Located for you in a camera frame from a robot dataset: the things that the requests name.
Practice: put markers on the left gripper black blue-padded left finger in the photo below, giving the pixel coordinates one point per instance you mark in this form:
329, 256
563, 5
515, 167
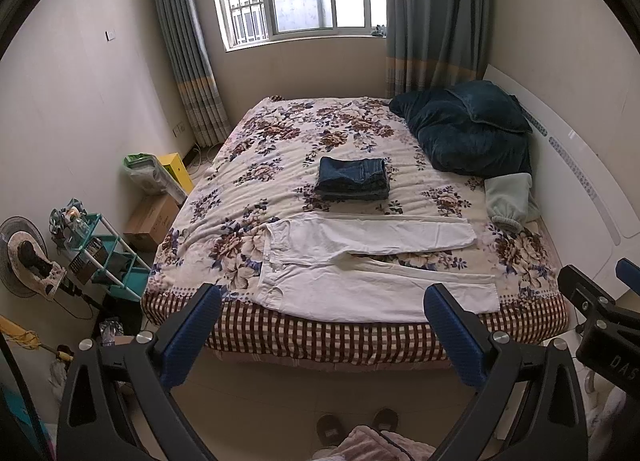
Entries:
94, 423

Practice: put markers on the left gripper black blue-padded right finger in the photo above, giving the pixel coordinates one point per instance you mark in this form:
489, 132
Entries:
550, 422

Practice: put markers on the white pants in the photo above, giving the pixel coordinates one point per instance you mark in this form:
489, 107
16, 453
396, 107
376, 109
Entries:
333, 268

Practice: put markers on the white bed headboard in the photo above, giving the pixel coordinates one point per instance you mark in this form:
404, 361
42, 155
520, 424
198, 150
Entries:
588, 217

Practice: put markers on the right brown slipper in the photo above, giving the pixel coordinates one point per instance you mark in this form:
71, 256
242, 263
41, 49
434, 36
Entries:
386, 420

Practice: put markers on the brown slipper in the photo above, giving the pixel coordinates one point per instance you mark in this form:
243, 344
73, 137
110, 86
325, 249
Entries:
386, 420
330, 431

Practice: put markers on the red checked bed sheet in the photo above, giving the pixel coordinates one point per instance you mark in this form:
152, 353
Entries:
251, 333

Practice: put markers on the teal white storage rack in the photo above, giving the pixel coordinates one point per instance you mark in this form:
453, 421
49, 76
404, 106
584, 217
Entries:
101, 256

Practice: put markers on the standing electric fan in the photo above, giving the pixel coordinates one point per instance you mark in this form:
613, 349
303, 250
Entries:
26, 270

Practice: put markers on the pink striped pyjama leg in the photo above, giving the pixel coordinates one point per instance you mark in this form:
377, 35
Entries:
366, 444

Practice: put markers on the cardboard box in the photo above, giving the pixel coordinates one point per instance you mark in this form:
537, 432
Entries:
149, 224

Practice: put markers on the left brown slipper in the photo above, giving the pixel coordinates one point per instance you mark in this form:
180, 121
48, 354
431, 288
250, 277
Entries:
330, 431

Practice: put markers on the green plastic bag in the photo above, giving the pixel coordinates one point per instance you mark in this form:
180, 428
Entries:
149, 174

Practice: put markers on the yellow box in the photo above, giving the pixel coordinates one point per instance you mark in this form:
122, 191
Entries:
175, 167

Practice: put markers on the dark teal plush blanket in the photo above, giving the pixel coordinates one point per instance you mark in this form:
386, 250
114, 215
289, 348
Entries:
472, 128

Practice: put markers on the folded dark blue jeans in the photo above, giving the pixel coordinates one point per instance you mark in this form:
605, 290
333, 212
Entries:
361, 180

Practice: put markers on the floral fleece bed blanket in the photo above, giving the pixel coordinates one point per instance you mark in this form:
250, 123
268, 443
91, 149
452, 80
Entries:
267, 171

